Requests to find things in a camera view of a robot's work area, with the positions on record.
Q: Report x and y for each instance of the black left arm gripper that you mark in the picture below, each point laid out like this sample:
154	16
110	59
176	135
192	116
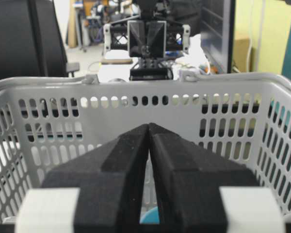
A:
149	41

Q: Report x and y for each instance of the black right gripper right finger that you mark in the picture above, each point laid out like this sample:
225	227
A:
202	192

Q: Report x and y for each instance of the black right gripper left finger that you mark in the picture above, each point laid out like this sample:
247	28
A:
98	192

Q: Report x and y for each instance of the blue round object in basket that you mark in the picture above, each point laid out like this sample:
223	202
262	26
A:
151	216

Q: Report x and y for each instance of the grey plastic shopping basket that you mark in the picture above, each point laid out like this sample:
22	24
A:
45	122

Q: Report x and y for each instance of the dark monitor screen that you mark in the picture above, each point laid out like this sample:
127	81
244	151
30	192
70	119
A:
217	32

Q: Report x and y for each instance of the black office chair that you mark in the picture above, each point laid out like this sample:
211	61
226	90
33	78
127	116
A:
31	44

